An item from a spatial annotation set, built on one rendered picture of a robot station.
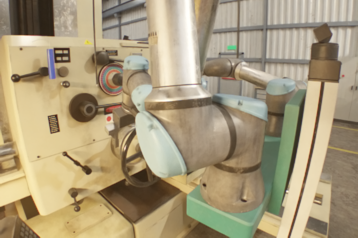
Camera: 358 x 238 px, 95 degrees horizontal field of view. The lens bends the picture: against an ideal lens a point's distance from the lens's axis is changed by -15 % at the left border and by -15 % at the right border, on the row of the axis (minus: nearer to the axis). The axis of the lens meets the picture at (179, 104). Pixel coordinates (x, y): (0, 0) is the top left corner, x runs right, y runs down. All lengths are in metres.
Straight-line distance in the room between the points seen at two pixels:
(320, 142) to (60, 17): 1.67
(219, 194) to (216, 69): 0.82
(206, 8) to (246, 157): 0.34
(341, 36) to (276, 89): 7.27
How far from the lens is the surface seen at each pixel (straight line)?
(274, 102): 0.85
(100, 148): 1.12
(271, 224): 1.59
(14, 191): 1.39
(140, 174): 2.16
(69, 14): 1.72
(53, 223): 1.84
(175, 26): 0.31
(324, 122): 0.47
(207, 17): 0.48
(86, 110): 0.94
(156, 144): 0.27
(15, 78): 0.89
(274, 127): 0.86
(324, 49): 0.59
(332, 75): 0.46
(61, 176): 1.09
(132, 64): 0.55
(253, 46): 8.50
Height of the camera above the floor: 1.77
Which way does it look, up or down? 13 degrees down
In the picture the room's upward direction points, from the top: straight up
